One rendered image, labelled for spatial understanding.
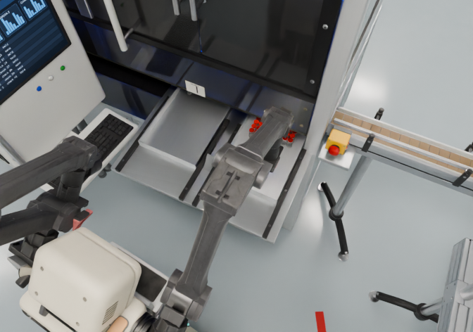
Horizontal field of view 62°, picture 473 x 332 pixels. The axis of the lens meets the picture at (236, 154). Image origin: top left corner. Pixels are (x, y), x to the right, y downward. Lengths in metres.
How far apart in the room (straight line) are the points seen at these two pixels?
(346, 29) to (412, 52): 2.34
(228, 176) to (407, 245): 1.90
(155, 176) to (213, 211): 0.84
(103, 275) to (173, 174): 0.71
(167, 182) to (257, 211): 0.37
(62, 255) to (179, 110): 0.93
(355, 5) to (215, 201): 0.61
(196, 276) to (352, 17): 0.73
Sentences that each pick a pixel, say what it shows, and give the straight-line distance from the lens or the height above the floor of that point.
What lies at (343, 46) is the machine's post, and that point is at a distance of 1.16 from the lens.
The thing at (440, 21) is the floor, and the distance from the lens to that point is 3.81.
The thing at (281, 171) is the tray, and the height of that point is 0.88.
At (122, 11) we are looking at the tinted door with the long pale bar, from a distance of 1.55.
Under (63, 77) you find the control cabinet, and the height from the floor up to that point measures 1.07.
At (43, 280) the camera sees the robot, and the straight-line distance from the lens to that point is 1.01.
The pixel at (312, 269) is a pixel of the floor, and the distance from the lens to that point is 2.35.
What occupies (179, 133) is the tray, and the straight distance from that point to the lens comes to 1.65.
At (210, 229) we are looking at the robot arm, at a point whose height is 1.50.
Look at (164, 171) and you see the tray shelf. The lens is 1.57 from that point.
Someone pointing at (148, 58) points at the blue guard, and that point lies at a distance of 1.64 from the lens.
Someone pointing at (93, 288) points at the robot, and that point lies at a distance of 0.92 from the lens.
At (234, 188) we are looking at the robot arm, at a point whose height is 1.58.
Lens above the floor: 2.24
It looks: 59 degrees down
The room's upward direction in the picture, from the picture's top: 1 degrees counter-clockwise
